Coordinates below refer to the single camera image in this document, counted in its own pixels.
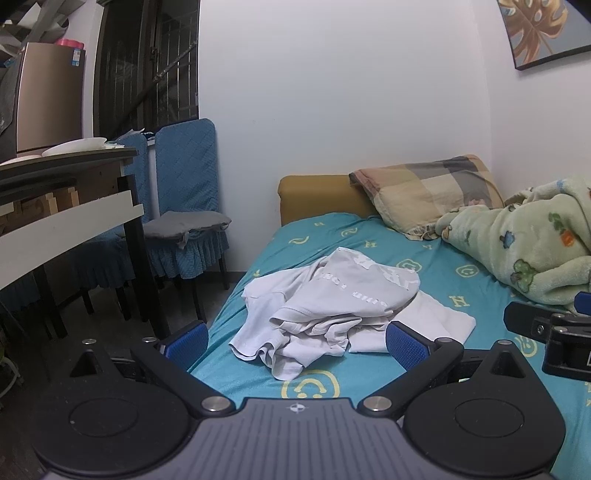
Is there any bed with teal sheet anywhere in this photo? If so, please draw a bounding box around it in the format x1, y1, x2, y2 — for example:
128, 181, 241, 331
187, 212, 591, 480

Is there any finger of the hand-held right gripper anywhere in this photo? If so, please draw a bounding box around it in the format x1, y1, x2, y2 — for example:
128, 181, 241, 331
503, 301, 591, 344

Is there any plaid pillow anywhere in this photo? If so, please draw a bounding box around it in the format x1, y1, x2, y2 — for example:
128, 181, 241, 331
348, 154, 506, 241

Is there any white plate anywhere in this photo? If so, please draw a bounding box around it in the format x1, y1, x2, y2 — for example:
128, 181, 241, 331
41, 137, 108, 158

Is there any golden refrigerator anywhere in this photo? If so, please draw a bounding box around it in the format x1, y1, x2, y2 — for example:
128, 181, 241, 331
14, 42, 87, 155

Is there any framed leaf picture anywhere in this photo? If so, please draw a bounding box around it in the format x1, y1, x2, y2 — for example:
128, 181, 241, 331
496, 0, 591, 71

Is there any green cartoon blanket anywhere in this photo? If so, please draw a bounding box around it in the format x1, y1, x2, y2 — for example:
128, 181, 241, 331
436, 175, 591, 305

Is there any white folded cloth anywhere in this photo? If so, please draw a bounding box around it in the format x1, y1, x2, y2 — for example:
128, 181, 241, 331
348, 291, 476, 355

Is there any mustard bed headboard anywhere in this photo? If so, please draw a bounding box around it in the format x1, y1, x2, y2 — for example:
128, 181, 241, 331
278, 174, 384, 227

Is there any dark barred window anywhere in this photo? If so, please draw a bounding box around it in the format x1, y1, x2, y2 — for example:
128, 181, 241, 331
93, 0, 200, 139

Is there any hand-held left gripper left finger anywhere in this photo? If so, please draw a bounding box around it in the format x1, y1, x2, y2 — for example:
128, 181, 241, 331
69, 320, 236, 417

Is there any blue covered chair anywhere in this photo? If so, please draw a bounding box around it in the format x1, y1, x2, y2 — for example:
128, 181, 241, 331
143, 117, 232, 324
83, 131, 151, 319

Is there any black and white table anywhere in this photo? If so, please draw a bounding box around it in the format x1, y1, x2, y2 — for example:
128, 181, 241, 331
0, 148, 171, 370

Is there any pale white t-shirt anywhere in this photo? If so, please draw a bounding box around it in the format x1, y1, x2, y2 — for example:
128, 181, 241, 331
229, 267, 324, 363

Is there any grey seat cushion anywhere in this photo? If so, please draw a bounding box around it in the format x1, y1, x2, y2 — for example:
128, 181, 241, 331
143, 211, 232, 250

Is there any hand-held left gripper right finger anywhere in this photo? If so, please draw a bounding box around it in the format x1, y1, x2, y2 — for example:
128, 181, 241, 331
358, 320, 532, 418

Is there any light grey printed t-shirt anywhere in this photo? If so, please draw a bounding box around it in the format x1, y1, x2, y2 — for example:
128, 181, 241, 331
259, 247, 422, 381

